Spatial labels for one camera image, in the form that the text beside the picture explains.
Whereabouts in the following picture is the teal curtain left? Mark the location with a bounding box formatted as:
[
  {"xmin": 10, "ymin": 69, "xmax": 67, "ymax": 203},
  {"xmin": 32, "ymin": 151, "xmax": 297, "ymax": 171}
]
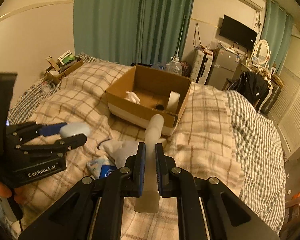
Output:
[{"xmin": 73, "ymin": 0, "xmax": 194, "ymax": 66}]

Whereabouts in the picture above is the white suitcase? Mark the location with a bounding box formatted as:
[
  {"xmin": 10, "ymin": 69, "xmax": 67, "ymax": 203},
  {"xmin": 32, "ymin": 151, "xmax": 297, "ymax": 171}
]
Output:
[{"xmin": 190, "ymin": 49, "xmax": 213, "ymax": 85}]

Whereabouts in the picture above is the blue Vinda tissue pack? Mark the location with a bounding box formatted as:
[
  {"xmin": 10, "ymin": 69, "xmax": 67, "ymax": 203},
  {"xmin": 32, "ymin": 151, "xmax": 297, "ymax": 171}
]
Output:
[{"xmin": 86, "ymin": 156, "xmax": 117, "ymax": 179}]

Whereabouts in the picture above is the teal curtain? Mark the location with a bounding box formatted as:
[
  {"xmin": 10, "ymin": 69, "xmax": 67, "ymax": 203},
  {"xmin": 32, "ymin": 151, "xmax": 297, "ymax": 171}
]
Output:
[
  {"xmin": 261, "ymin": 0, "xmax": 294, "ymax": 75},
  {"xmin": 73, "ymin": 0, "xmax": 194, "ymax": 66}
]

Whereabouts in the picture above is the grey mini fridge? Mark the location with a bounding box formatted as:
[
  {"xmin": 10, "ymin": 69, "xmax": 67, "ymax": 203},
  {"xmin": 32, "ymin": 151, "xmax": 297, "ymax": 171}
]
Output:
[{"xmin": 206, "ymin": 48, "xmax": 239, "ymax": 90}]

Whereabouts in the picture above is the white sock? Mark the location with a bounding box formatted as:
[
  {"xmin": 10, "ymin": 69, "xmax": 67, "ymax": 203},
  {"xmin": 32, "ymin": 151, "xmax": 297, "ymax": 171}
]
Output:
[{"xmin": 98, "ymin": 139, "xmax": 140, "ymax": 168}]

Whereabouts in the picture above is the green white product box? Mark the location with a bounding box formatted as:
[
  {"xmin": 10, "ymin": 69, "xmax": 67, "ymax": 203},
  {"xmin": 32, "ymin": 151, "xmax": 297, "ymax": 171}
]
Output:
[{"xmin": 57, "ymin": 50, "xmax": 76, "ymax": 67}]

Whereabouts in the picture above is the green white checkered quilt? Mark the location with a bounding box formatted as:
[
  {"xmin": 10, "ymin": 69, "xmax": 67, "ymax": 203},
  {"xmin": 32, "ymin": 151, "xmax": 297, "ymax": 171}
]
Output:
[{"xmin": 226, "ymin": 90, "xmax": 286, "ymax": 233}]

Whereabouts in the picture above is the black wall television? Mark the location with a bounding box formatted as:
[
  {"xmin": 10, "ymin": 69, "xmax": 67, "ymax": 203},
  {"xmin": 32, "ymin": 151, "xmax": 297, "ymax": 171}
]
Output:
[{"xmin": 219, "ymin": 15, "xmax": 257, "ymax": 51}]

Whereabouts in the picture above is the large clear water jug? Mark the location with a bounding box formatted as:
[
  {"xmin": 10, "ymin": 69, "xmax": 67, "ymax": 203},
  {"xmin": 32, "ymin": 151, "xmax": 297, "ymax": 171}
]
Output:
[{"xmin": 166, "ymin": 56, "xmax": 183, "ymax": 76}]

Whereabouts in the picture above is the small bedside cardboard box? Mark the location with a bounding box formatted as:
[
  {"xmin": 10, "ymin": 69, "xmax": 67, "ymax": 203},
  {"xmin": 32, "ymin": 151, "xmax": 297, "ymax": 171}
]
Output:
[{"xmin": 45, "ymin": 56, "xmax": 84, "ymax": 86}]

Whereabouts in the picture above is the white louvered wardrobe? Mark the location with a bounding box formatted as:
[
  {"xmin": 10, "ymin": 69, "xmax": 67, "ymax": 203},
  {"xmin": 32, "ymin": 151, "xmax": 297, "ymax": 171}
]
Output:
[{"xmin": 269, "ymin": 35, "xmax": 300, "ymax": 158}]

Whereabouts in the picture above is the teal curtain right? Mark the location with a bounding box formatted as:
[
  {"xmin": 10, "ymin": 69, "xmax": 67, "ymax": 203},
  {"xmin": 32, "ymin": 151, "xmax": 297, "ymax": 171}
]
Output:
[{"xmin": 261, "ymin": 0, "xmax": 294, "ymax": 75}]

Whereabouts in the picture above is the bare left hand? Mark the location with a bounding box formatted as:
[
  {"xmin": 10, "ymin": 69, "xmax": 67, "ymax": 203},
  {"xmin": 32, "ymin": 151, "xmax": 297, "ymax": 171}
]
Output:
[{"xmin": 0, "ymin": 182, "xmax": 27, "ymax": 204}]

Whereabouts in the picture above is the translucent white tube bottle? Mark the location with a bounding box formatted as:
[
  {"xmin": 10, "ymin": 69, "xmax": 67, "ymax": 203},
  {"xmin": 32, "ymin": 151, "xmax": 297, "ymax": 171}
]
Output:
[{"xmin": 134, "ymin": 114, "xmax": 164, "ymax": 213}]

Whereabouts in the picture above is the dark translucent plastic cup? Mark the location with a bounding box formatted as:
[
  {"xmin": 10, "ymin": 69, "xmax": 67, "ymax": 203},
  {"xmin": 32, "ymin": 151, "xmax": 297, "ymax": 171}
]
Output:
[{"xmin": 155, "ymin": 103, "xmax": 165, "ymax": 111}]

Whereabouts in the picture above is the white cloth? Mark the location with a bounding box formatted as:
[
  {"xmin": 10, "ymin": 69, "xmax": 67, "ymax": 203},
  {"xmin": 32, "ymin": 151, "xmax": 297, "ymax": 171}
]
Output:
[{"xmin": 125, "ymin": 91, "xmax": 140, "ymax": 105}]

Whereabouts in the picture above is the white oval vanity mirror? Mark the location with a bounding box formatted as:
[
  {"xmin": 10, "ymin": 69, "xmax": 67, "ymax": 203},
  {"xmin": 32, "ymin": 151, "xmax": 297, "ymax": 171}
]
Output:
[{"xmin": 250, "ymin": 40, "xmax": 270, "ymax": 66}]

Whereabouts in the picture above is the white tape roll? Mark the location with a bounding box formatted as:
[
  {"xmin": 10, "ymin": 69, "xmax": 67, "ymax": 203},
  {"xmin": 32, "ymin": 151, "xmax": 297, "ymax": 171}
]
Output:
[{"xmin": 166, "ymin": 91, "xmax": 180, "ymax": 113}]

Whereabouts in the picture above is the black jacket on chair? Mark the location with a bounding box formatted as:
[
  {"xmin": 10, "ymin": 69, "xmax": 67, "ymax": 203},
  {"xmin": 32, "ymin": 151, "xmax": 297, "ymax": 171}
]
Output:
[{"xmin": 227, "ymin": 72, "xmax": 273, "ymax": 113}]

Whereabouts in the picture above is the light blue oval case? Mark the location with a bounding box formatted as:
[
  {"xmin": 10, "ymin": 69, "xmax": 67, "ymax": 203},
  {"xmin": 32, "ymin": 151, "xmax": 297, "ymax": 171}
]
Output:
[{"xmin": 59, "ymin": 122, "xmax": 91, "ymax": 138}]

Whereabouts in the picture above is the open cardboard box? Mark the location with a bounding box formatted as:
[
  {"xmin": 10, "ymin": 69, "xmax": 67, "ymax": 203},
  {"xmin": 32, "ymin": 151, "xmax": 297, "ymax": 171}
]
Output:
[{"xmin": 106, "ymin": 65, "xmax": 192, "ymax": 136}]

